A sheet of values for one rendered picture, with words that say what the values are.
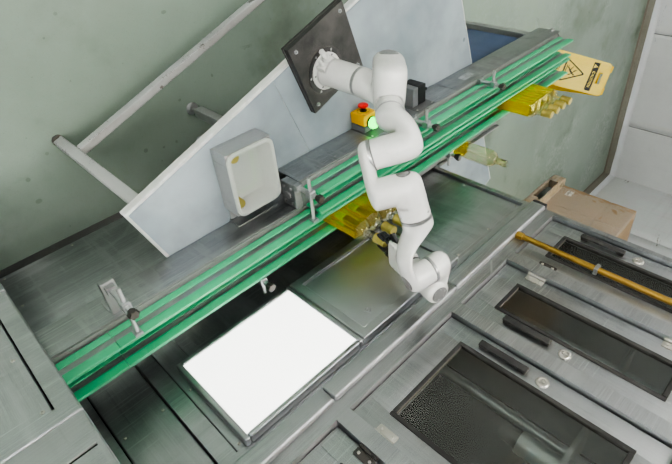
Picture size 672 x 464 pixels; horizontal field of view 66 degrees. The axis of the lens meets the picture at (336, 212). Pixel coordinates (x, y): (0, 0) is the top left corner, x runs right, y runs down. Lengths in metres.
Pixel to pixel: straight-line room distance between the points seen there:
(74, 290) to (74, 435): 1.00
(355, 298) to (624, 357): 0.78
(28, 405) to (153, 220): 0.62
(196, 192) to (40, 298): 0.74
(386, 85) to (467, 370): 0.83
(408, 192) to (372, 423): 0.61
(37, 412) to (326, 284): 0.91
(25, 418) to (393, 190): 0.92
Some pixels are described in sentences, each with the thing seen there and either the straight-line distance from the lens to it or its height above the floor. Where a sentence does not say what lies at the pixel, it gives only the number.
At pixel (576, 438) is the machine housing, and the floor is 1.89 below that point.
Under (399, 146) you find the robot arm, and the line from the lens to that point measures 1.36.
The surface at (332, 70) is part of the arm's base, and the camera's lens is 1.73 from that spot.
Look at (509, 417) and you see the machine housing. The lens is 1.50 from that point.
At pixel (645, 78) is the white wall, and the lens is 7.59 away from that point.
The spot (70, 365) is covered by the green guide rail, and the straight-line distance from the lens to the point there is 1.54.
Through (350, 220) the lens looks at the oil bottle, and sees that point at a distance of 1.74.
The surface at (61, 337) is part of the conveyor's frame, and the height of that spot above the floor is 0.83.
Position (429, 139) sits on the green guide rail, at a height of 0.94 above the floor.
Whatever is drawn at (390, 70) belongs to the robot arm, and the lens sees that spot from 1.48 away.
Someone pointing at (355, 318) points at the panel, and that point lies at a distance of 1.62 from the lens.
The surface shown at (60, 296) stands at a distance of 2.08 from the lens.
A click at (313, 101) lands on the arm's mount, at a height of 0.78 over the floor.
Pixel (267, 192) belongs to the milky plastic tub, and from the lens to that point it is 1.75.
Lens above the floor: 2.05
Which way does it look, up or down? 38 degrees down
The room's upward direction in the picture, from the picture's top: 118 degrees clockwise
